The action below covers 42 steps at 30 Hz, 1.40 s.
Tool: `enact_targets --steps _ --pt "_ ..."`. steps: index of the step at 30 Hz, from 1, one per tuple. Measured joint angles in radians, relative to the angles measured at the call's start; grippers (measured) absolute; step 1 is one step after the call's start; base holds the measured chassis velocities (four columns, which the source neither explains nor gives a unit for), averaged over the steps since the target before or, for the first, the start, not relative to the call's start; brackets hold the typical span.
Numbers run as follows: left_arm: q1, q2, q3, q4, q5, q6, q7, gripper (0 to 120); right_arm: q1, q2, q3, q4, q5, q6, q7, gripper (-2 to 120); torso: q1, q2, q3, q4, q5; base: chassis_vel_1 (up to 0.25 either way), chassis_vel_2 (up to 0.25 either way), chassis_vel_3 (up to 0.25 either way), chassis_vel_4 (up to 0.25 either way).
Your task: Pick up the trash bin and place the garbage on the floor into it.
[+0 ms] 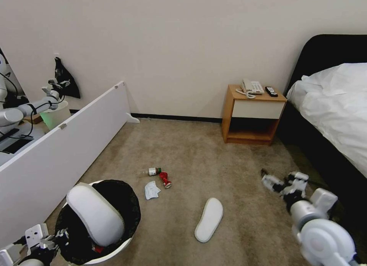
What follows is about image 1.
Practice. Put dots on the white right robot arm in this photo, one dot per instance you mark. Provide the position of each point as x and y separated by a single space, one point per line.
324 234

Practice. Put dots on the small cardboard box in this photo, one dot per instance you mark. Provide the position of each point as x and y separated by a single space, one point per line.
33 118

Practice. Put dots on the crushed red can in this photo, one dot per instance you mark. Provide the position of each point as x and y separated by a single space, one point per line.
165 179

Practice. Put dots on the black plastic bag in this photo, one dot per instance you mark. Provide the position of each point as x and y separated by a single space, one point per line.
67 82

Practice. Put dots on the white trash bin black liner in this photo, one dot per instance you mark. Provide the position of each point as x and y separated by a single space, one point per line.
130 208

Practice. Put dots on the white slipper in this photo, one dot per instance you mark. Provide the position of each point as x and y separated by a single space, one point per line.
96 214
209 220

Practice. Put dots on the white duvet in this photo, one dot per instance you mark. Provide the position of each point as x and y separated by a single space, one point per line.
335 105

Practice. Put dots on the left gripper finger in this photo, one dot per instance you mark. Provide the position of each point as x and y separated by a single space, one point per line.
63 243
63 233

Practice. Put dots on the black baseboard strip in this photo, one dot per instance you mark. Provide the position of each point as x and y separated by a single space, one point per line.
172 116

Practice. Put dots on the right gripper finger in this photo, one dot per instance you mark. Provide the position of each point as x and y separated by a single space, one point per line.
298 177
272 183

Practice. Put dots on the white round bin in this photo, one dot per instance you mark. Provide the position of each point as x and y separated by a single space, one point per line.
56 116

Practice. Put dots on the red scrap of trash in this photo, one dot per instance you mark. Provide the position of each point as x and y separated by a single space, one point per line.
99 249

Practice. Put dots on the wooden nightstand white drawer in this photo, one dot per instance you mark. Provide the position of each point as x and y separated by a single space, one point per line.
258 108

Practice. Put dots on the small bottle green label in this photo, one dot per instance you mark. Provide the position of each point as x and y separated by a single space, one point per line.
152 171

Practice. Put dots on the black bed frame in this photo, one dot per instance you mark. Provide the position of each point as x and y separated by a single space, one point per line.
324 52

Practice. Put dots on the white partition board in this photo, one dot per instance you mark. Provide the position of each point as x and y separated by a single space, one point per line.
57 151

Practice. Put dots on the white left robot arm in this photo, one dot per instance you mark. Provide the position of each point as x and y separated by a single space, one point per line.
17 253

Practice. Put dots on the black remote control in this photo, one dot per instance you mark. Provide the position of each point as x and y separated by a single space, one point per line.
271 91

